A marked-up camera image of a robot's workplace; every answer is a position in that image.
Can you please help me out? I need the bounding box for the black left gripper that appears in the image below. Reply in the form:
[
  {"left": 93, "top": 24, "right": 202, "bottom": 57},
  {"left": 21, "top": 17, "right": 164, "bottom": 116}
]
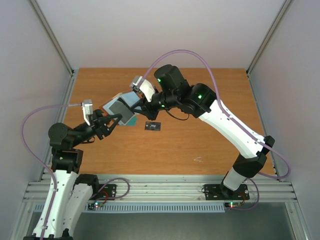
[{"left": 71, "top": 107, "right": 123, "bottom": 147}]

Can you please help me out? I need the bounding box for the teal credit card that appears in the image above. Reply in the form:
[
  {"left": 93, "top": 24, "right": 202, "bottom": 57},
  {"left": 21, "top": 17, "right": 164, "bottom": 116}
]
[{"left": 125, "top": 116, "right": 138, "bottom": 127}]

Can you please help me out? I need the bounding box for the black credit card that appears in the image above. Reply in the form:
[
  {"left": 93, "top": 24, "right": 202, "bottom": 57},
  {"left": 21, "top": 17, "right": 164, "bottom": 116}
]
[
  {"left": 109, "top": 97, "right": 134, "bottom": 125},
  {"left": 144, "top": 121, "right": 161, "bottom": 131}
]

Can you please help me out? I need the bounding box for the brown leather card holder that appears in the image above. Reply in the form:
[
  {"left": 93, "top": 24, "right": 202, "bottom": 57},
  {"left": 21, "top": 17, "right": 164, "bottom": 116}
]
[{"left": 100, "top": 91, "right": 140, "bottom": 126}]

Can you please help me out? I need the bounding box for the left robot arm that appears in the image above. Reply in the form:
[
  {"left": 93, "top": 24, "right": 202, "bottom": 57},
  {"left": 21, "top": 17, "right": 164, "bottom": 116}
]
[{"left": 24, "top": 109, "right": 122, "bottom": 240}]

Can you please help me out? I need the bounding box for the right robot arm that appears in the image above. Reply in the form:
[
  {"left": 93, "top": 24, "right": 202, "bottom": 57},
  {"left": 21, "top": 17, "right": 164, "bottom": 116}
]
[{"left": 130, "top": 64, "right": 275, "bottom": 199}]

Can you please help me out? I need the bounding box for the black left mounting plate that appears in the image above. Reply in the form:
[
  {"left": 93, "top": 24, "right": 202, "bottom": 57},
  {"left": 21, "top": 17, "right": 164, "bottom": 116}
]
[{"left": 90, "top": 184, "right": 117, "bottom": 201}]

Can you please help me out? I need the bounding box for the black mounting plate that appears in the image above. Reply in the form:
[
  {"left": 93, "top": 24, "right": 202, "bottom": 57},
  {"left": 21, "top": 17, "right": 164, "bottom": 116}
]
[
  {"left": 201, "top": 184, "right": 250, "bottom": 201},
  {"left": 90, "top": 184, "right": 117, "bottom": 201}
]

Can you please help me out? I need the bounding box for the left controller board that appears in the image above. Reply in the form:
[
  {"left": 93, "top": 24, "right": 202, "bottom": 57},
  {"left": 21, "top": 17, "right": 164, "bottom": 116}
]
[{"left": 87, "top": 202, "right": 104, "bottom": 211}]

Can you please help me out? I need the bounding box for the controller board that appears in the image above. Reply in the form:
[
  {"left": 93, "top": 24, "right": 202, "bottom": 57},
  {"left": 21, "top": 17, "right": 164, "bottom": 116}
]
[
  {"left": 224, "top": 201, "right": 244, "bottom": 209},
  {"left": 87, "top": 202, "right": 104, "bottom": 211}
]

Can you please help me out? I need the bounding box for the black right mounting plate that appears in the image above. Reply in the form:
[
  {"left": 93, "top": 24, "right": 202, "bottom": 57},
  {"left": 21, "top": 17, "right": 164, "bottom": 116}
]
[{"left": 201, "top": 184, "right": 250, "bottom": 201}]

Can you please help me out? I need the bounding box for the right controller board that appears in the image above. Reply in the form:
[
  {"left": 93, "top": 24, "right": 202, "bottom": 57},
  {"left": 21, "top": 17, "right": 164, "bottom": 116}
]
[{"left": 224, "top": 201, "right": 244, "bottom": 209}]

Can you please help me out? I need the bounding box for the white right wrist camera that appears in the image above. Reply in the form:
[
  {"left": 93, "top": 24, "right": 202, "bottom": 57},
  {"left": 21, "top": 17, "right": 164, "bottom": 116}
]
[{"left": 129, "top": 75, "right": 156, "bottom": 103}]

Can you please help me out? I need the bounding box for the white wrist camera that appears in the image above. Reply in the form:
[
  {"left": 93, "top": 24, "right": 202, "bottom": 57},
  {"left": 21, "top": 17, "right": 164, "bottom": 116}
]
[
  {"left": 81, "top": 99, "right": 93, "bottom": 126},
  {"left": 129, "top": 75, "right": 156, "bottom": 103}
]

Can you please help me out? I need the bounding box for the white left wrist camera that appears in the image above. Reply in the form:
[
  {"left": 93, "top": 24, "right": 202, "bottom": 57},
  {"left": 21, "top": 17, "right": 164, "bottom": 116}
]
[{"left": 81, "top": 99, "right": 93, "bottom": 126}]

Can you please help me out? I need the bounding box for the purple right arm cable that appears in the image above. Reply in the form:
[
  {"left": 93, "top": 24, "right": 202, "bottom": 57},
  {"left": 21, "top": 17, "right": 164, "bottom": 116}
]
[{"left": 141, "top": 49, "right": 292, "bottom": 212}]

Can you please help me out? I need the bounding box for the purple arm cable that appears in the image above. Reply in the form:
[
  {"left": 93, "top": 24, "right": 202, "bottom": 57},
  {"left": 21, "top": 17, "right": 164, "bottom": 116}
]
[
  {"left": 141, "top": 49, "right": 292, "bottom": 212},
  {"left": 20, "top": 103, "right": 83, "bottom": 240}
]

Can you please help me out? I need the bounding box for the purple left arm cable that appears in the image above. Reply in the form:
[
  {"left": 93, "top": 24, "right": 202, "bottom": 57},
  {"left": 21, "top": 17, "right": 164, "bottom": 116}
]
[{"left": 20, "top": 103, "right": 83, "bottom": 240}]

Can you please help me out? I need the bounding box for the grey slotted cable duct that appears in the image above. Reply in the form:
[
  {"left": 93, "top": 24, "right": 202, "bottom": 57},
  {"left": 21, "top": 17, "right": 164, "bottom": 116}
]
[{"left": 33, "top": 202, "right": 226, "bottom": 214}]

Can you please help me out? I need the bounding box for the aluminium frame post left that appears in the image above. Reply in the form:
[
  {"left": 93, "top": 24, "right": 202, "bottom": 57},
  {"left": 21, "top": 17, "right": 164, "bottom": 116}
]
[{"left": 28, "top": 0, "right": 74, "bottom": 76}]

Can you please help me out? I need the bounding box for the aluminium frame post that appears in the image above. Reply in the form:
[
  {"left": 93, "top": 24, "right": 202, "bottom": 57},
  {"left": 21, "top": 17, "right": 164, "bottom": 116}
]
[
  {"left": 246, "top": 0, "right": 294, "bottom": 78},
  {"left": 28, "top": 0, "right": 74, "bottom": 76}
]

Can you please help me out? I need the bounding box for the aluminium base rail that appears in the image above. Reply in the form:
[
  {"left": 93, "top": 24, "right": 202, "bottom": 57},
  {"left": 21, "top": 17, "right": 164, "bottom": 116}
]
[{"left": 23, "top": 174, "right": 298, "bottom": 203}]

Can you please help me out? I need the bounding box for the aluminium frame post right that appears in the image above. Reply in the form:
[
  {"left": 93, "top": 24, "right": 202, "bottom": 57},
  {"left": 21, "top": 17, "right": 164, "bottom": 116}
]
[{"left": 246, "top": 0, "right": 294, "bottom": 78}]

